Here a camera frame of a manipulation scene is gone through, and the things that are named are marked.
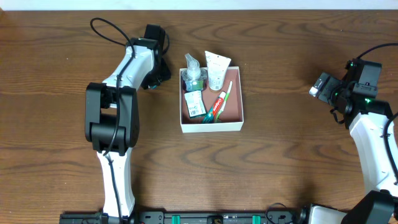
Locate clear soap pump bottle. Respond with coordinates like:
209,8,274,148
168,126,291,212
181,54,207,92

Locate green white soap packet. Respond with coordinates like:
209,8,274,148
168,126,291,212
184,90,206,119

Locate white shampoo tube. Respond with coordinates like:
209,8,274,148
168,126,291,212
205,51,231,91

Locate green toothpaste tube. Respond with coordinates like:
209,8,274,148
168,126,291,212
202,91,226,124

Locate green white toothbrush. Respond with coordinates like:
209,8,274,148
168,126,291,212
215,80,233,123

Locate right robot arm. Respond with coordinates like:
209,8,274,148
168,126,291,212
306,57,397,224

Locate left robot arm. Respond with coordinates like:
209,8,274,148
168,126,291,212
85,24,171,223

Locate white box with pink interior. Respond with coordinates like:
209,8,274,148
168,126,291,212
179,66,244,134

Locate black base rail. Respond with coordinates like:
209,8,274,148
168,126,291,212
59,210,307,224

